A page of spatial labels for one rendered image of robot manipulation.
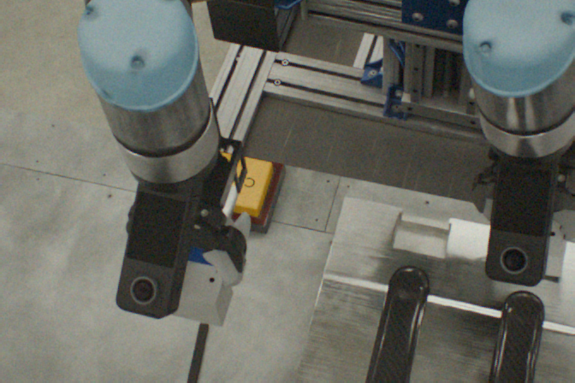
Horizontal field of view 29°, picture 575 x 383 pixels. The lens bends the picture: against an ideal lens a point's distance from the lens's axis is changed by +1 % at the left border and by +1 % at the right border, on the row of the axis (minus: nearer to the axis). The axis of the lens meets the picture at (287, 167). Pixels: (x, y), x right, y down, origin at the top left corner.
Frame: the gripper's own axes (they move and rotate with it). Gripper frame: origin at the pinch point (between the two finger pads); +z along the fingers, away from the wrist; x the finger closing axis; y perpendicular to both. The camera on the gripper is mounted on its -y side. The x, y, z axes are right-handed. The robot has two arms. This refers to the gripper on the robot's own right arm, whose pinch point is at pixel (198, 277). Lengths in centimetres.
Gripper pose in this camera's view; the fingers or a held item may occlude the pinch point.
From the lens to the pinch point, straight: 101.1
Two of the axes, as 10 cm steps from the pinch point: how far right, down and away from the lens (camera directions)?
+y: 2.6, -8.4, 4.7
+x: -9.6, -2.0, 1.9
